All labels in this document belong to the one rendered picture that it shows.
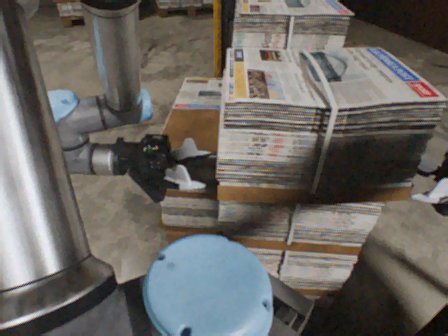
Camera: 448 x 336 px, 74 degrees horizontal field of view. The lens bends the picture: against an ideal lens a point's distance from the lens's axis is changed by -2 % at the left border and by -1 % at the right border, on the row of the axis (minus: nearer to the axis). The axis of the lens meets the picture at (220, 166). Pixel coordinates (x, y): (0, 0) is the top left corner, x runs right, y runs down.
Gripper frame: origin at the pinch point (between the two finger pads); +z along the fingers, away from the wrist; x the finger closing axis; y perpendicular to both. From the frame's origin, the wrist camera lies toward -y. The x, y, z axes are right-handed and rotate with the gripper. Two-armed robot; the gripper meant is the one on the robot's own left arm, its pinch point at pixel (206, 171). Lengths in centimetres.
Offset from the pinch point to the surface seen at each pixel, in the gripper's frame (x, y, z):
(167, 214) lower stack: 39, -59, -24
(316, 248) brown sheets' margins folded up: -2.5, -22.6, 28.7
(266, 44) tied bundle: 54, 12, 15
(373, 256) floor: 41, -85, 77
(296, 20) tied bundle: 55, 20, 24
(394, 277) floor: 30, -85, 83
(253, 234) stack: -2.6, -18.2, 11.9
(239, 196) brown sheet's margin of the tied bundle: -7.9, 0.3, 7.8
